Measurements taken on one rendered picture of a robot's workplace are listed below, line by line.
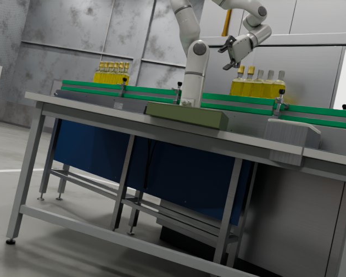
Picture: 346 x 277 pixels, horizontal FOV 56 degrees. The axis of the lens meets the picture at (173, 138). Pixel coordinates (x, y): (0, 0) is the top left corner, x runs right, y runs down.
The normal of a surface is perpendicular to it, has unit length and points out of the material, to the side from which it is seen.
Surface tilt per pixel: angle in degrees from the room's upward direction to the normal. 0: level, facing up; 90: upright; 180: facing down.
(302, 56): 90
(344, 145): 90
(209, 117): 90
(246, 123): 90
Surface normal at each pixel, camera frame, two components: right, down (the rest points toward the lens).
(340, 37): -0.59, -0.15
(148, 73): -0.24, -0.07
